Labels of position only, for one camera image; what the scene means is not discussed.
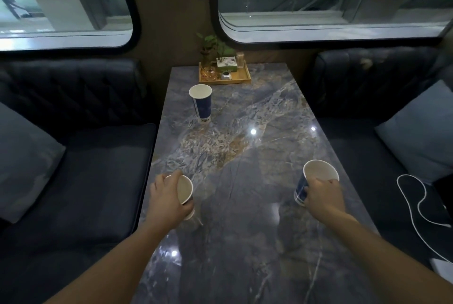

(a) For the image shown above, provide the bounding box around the white tissue box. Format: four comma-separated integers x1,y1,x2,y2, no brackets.
216,56,237,70

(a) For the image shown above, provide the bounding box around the grey cushion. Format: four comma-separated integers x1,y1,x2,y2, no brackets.
0,102,67,224
374,79,453,185

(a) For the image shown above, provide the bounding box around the person's left forearm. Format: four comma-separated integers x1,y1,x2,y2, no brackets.
44,212,175,304

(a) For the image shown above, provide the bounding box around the person's right hand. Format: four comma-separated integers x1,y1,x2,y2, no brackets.
304,178,348,222

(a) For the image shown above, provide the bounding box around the blue white paper cup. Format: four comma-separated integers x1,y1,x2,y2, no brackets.
294,160,340,207
166,175,195,221
189,84,213,124

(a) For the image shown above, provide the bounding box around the person's right forearm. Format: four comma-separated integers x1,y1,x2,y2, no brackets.
320,208,453,304

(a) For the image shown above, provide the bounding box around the white cable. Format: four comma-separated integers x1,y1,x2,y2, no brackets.
396,174,453,264

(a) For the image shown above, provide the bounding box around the wooden tray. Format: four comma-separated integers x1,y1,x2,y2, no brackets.
198,61,251,85

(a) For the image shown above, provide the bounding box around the person's left hand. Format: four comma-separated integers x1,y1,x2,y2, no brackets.
147,170,195,225

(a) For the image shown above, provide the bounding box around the dark leather sofa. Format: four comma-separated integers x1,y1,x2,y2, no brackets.
0,58,157,304
308,46,453,269

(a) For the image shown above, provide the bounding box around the green plant in glass vase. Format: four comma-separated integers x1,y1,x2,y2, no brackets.
196,33,231,69

